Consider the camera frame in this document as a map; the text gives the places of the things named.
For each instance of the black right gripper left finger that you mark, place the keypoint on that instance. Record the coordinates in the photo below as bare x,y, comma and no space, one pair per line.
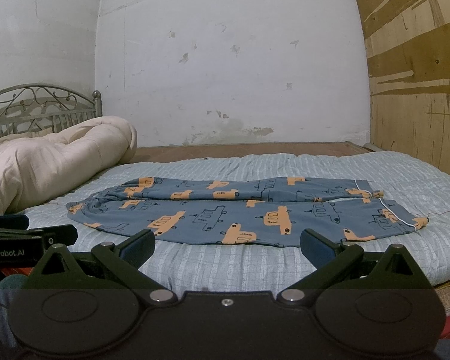
122,262

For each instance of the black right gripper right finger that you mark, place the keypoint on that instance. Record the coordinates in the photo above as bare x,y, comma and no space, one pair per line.
334,263

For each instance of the blue pants with orange cars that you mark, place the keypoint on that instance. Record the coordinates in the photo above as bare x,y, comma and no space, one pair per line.
272,211

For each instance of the rolled cream comforter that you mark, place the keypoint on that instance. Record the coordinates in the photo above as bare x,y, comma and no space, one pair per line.
36,169

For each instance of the light blue striped bed quilt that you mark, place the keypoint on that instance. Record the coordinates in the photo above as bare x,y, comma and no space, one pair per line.
421,188

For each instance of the grey metal headboard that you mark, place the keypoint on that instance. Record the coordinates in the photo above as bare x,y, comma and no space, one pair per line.
34,108

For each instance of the plywood board panel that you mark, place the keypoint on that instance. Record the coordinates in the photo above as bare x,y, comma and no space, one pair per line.
408,58

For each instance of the brown wooden bed frame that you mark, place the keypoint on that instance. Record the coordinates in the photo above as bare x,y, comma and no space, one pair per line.
168,154

